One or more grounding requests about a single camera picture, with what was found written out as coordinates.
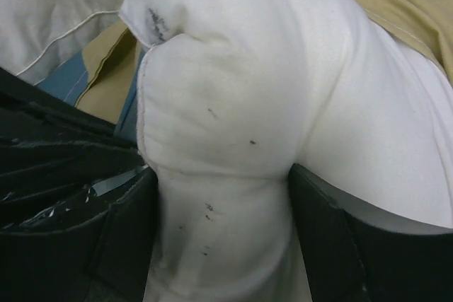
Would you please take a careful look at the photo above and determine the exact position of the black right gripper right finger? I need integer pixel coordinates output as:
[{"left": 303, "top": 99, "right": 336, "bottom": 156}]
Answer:
[{"left": 288, "top": 165, "right": 452, "bottom": 301}]

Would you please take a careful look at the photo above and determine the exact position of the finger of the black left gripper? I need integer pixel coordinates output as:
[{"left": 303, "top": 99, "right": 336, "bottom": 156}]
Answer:
[{"left": 1, "top": 70, "right": 143, "bottom": 210}]

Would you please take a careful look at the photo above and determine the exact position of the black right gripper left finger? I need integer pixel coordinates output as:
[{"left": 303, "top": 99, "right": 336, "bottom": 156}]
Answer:
[{"left": 1, "top": 168, "right": 159, "bottom": 301}]

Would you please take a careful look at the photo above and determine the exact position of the blue beige patchwork pillowcase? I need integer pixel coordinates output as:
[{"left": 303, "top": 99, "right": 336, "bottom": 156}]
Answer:
[{"left": 39, "top": 0, "right": 452, "bottom": 141}]

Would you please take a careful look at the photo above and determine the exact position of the plain white pillow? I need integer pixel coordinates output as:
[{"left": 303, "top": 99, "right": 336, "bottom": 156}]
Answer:
[{"left": 1, "top": 0, "right": 123, "bottom": 85}]

